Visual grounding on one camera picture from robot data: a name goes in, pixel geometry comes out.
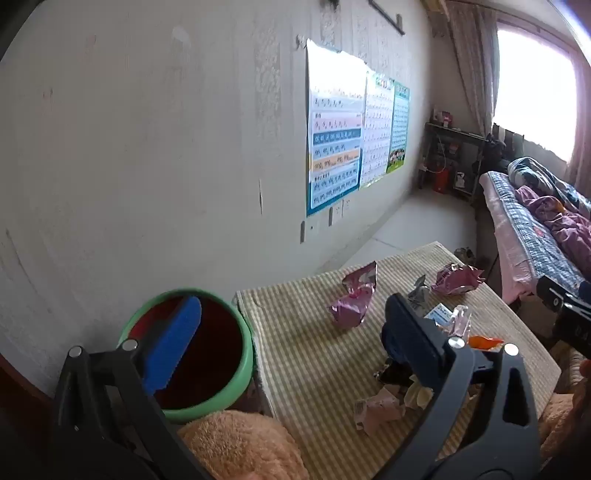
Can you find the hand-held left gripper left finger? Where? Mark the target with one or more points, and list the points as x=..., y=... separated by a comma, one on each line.
x=171, y=341

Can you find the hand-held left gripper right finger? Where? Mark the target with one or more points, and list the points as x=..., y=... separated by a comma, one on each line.
x=411, y=332

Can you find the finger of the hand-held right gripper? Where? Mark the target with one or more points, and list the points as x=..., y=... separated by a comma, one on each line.
x=575, y=334
x=558, y=295

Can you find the white blue milk carton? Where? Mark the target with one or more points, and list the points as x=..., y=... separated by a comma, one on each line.
x=438, y=316

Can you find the silver blue foil wrapper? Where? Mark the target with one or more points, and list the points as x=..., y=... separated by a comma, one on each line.
x=418, y=295

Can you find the dark wrapper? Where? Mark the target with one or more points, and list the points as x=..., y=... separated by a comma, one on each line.
x=392, y=371

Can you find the green trash bin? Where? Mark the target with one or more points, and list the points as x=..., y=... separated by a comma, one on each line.
x=217, y=360

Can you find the pink white snack bag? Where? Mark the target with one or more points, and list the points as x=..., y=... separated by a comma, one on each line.
x=461, y=321

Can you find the cream wrapper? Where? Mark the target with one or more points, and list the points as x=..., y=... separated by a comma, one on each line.
x=418, y=394

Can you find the pink snack wrapper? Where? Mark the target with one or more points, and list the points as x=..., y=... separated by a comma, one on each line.
x=353, y=300

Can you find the orange wrapper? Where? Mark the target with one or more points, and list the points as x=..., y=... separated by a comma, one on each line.
x=485, y=342

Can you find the pale pink wrapper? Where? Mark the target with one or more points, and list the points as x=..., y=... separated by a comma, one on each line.
x=378, y=410

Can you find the pink bed sheet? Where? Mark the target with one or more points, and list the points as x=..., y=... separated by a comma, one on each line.
x=510, y=263

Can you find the purple blanket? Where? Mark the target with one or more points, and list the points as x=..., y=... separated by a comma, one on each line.
x=558, y=217

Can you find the pair of shoes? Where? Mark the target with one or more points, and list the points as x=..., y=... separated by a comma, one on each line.
x=464, y=254

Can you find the checked beige tablecloth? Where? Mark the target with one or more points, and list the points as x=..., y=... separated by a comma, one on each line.
x=314, y=350

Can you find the blue patterned blanket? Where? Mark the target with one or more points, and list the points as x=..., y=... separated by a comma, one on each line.
x=535, y=170

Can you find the tan plush toy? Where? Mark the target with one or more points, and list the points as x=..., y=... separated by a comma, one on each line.
x=244, y=447

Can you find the small white container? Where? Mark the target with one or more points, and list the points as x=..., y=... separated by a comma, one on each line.
x=460, y=180

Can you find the red bucket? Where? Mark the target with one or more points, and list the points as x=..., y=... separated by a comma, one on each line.
x=441, y=177

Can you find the dark cloth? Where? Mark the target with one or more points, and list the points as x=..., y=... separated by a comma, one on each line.
x=503, y=143

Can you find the pinkish curtain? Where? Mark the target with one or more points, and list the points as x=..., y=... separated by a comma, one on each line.
x=582, y=129

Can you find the dark metal side table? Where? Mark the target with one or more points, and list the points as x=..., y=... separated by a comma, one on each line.
x=455, y=131

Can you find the white pink chart poster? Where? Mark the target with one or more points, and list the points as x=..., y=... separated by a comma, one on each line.
x=376, y=134

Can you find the green chart poster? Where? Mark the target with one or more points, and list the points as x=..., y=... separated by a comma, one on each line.
x=399, y=124

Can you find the red white small box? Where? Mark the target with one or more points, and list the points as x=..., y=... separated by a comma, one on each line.
x=446, y=117

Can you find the bright window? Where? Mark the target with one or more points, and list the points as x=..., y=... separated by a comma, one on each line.
x=531, y=83

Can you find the patterned curtain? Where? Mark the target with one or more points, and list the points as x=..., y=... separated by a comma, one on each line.
x=471, y=60

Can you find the white wall socket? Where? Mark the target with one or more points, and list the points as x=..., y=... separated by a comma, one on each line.
x=338, y=212

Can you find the white wall plate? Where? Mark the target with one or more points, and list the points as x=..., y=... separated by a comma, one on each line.
x=313, y=227

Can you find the blue phonics wall poster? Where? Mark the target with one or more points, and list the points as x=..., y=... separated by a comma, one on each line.
x=334, y=138

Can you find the small wall hook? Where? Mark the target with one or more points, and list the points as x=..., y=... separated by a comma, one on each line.
x=300, y=42

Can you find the beige wall unit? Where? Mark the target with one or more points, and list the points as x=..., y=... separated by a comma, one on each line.
x=434, y=4

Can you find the black wall rod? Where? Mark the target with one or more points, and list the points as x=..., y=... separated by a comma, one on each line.
x=388, y=16

